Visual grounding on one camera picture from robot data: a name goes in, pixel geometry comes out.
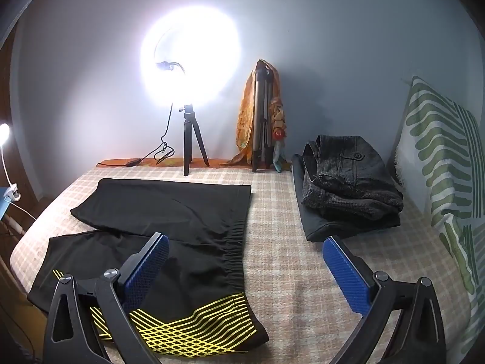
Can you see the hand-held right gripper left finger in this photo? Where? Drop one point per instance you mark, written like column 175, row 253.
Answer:
column 149, row 269

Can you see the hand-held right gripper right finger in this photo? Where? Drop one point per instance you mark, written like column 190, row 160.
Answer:
column 346, row 273

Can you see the black pants with yellow stripes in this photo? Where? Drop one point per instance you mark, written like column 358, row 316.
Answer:
column 170, row 212

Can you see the dark grey folded garment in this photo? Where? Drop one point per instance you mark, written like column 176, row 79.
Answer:
column 322, row 227

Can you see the beige checked blanket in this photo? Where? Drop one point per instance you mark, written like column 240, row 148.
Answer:
column 284, row 273

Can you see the orange bedsheet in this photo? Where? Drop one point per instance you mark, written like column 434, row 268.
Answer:
column 174, row 162

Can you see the teal cloth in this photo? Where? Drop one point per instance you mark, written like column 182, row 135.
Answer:
column 279, row 163

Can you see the small black tripod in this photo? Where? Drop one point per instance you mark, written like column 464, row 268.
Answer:
column 188, row 140

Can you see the red round ornament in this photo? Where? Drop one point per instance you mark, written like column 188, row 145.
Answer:
column 278, row 134

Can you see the green white patterned pillow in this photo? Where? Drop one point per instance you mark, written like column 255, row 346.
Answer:
column 435, row 140

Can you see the folded grey tripod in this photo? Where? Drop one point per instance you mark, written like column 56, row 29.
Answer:
column 261, row 121

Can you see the orange patterned scarf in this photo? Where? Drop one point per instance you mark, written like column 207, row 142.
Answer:
column 244, row 121

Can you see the white clip lamp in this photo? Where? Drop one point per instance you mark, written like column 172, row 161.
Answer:
column 3, row 129

